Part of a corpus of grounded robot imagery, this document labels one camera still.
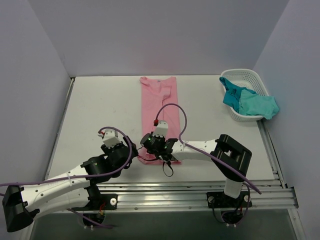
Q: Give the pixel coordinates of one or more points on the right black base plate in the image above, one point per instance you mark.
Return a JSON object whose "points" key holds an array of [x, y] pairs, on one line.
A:
{"points": [[218, 200]]}

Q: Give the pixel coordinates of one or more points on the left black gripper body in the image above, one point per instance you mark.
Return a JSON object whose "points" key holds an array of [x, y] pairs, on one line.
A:
{"points": [[131, 150]]}

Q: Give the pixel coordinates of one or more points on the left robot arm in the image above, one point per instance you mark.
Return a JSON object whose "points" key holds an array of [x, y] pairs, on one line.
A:
{"points": [[22, 202]]}

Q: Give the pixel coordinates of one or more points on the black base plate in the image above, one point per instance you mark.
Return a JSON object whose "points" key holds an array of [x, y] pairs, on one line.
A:
{"points": [[218, 200], [99, 203]]}

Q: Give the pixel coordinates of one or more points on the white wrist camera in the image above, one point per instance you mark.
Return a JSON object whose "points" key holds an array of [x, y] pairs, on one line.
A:
{"points": [[109, 138], [161, 129]]}

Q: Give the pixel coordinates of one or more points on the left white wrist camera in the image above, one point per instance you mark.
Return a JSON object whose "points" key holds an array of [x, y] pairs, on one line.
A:
{"points": [[109, 138]]}

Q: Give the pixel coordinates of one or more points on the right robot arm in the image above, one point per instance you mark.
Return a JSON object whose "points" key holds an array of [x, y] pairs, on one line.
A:
{"points": [[231, 157]]}

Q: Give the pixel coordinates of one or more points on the pink t shirt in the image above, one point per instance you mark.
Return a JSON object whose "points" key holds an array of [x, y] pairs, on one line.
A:
{"points": [[156, 93]]}

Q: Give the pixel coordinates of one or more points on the teal t shirt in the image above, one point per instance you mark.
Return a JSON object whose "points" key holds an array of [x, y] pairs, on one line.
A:
{"points": [[247, 102]]}

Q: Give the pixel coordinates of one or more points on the aluminium mounting rail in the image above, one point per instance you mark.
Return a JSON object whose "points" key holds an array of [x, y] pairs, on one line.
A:
{"points": [[192, 196]]}

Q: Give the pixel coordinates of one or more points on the white plastic basket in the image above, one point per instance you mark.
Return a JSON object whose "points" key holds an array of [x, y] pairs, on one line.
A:
{"points": [[249, 79]]}

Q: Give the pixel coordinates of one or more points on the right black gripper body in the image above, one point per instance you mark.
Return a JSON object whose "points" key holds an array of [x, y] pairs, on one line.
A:
{"points": [[145, 140]]}

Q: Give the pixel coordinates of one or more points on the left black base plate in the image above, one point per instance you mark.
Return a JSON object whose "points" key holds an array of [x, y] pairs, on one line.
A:
{"points": [[99, 203]]}

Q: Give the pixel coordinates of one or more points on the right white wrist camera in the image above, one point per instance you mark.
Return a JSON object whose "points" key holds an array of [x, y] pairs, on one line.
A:
{"points": [[161, 129]]}

